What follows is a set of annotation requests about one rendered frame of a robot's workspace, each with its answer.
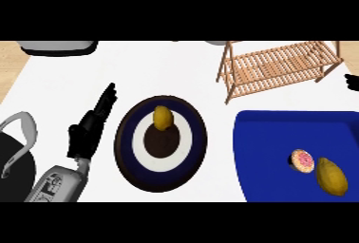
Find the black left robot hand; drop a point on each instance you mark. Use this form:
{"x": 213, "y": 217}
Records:
{"x": 86, "y": 129}

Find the small yellow lemon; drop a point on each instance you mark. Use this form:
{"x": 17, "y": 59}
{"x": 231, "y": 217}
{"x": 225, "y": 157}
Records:
{"x": 163, "y": 117}

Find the blue tray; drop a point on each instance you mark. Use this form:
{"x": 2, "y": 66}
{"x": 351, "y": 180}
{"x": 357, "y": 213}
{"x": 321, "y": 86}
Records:
{"x": 299, "y": 152}

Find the wooden tiered shelf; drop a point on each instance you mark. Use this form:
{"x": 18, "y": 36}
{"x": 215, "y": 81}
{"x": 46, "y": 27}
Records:
{"x": 278, "y": 68}

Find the large yellow lemon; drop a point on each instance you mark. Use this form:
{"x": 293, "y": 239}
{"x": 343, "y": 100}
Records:
{"x": 331, "y": 176}

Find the blue and white round plate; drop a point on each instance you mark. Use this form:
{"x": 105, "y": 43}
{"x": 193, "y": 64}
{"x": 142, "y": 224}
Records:
{"x": 162, "y": 144}

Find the grey and black appliance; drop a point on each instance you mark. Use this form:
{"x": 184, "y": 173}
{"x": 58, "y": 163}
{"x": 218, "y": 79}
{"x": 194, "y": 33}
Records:
{"x": 58, "y": 48}

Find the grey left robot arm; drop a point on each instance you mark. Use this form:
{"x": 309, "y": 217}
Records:
{"x": 58, "y": 185}

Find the pale grey round object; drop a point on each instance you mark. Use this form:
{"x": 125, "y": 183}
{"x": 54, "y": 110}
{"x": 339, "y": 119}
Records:
{"x": 216, "y": 42}

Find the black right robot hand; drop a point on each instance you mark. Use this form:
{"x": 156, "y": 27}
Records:
{"x": 352, "y": 83}

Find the pink frosted cupcake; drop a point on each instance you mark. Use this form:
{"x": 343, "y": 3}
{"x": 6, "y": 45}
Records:
{"x": 303, "y": 161}

